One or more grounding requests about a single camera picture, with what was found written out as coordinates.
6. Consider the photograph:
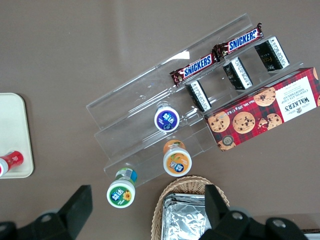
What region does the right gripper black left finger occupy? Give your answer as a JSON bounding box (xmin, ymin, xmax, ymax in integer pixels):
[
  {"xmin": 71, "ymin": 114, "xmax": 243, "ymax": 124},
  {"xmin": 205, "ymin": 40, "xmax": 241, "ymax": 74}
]
[{"xmin": 17, "ymin": 184, "xmax": 94, "ymax": 240}]

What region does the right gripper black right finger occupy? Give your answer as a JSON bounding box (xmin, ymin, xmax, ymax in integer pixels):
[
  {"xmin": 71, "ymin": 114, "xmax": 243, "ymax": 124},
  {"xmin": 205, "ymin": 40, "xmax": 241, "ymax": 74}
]
[{"xmin": 199, "ymin": 184, "xmax": 308, "ymax": 240}]

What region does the silver foil tray stack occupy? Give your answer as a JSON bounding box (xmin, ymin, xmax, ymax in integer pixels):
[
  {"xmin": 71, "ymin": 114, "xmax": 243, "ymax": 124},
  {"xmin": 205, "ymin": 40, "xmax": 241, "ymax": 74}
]
[{"xmin": 161, "ymin": 192, "xmax": 213, "ymax": 240}]

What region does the light wicker basket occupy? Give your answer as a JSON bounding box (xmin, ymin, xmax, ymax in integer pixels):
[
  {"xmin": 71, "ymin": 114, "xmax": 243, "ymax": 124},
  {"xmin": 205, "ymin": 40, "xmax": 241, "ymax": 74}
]
[{"xmin": 151, "ymin": 175, "xmax": 230, "ymax": 240}]

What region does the white snack tray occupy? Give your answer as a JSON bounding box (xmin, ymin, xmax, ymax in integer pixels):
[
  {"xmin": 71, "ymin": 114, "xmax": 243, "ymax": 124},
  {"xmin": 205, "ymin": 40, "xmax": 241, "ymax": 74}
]
[{"xmin": 301, "ymin": 228, "xmax": 320, "ymax": 240}]

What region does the beige plastic serving tray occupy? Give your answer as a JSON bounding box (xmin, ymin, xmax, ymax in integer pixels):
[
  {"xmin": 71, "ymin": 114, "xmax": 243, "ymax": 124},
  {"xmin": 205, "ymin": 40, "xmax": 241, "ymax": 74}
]
[{"xmin": 0, "ymin": 92, "xmax": 35, "ymax": 179}]

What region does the green gum bottle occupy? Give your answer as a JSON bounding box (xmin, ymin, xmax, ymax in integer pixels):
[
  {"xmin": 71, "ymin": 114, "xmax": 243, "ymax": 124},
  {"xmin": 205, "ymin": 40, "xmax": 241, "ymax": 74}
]
[{"xmin": 106, "ymin": 167, "xmax": 138, "ymax": 209}]

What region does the orange gum bottle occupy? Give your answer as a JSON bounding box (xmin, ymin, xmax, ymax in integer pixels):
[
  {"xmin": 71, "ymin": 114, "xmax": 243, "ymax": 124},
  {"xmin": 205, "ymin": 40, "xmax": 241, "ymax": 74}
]
[{"xmin": 162, "ymin": 139, "xmax": 193, "ymax": 178}]

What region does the red gum bottle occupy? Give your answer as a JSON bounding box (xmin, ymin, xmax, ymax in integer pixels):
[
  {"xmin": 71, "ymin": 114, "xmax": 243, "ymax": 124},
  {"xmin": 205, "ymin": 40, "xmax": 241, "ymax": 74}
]
[{"xmin": 0, "ymin": 150, "xmax": 25, "ymax": 177}]

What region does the red Walkers cookie box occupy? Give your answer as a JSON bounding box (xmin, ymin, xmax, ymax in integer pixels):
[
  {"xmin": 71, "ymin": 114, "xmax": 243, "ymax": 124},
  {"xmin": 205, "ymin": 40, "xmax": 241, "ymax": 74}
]
[{"xmin": 204, "ymin": 66, "xmax": 320, "ymax": 152}]

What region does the small black chocolate box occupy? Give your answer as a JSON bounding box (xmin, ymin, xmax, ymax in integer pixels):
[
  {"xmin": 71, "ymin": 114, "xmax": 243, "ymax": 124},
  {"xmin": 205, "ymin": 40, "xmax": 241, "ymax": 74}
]
[
  {"xmin": 254, "ymin": 36, "xmax": 291, "ymax": 73},
  {"xmin": 185, "ymin": 79, "xmax": 212, "ymax": 113},
  {"xmin": 222, "ymin": 56, "xmax": 253, "ymax": 90}
]

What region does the clear acrylic stepped shelf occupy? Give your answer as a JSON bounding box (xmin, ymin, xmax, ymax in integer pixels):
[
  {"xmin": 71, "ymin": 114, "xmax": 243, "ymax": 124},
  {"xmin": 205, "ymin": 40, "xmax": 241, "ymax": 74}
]
[{"xmin": 86, "ymin": 12, "xmax": 305, "ymax": 188}]

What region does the Snickers chocolate bar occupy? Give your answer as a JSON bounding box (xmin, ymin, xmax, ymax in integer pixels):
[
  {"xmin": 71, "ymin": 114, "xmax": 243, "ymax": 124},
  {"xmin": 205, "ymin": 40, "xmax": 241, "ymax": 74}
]
[
  {"xmin": 169, "ymin": 53, "xmax": 221, "ymax": 87},
  {"xmin": 212, "ymin": 22, "xmax": 264, "ymax": 60}
]

